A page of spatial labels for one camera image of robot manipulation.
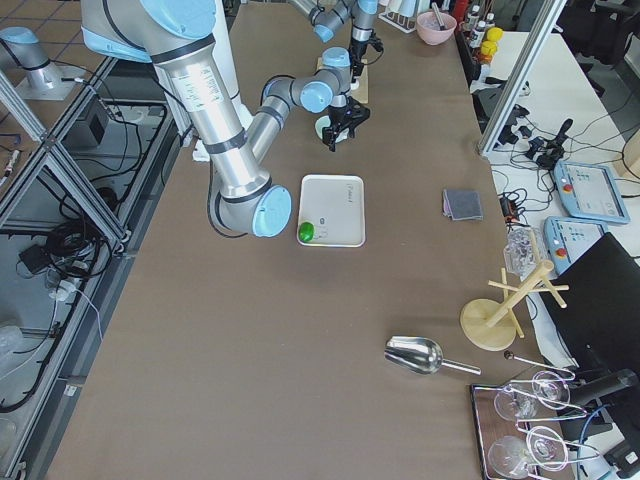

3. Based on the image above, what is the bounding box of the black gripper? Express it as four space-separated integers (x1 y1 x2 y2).
322 97 370 152
348 39 369 85

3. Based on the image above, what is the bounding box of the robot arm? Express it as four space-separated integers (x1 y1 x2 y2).
81 1 377 238
289 0 384 83

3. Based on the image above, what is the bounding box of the light green bowl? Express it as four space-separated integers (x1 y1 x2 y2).
315 115 348 143

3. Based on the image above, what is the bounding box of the pink bowl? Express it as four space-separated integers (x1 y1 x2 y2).
416 11 457 46

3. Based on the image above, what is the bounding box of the wooden cutting board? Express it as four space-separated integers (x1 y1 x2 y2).
312 49 369 108

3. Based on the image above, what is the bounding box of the cream rabbit tray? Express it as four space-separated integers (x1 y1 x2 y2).
297 174 366 248

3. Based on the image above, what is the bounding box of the green lime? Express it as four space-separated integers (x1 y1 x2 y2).
298 222 315 243

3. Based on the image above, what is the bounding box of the folded grey cloth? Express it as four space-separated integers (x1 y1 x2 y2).
443 189 484 221

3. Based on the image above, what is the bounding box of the metal scoop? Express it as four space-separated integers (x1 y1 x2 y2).
384 335 482 375

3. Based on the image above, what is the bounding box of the wooden mug tree stand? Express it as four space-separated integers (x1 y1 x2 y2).
459 232 569 351

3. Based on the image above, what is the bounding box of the lower teach pendant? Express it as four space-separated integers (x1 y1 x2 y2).
543 216 609 274

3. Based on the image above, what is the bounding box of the teach pendant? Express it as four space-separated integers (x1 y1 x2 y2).
553 160 630 224
543 216 609 274

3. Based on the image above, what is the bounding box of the upper teach pendant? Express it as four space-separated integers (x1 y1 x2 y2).
553 160 630 224

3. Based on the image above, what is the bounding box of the black monitor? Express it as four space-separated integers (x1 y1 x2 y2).
552 232 640 401

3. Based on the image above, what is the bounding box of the wine glass rack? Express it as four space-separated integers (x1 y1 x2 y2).
470 370 599 479

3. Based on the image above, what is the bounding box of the aluminium frame post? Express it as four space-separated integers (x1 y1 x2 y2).
477 0 567 157

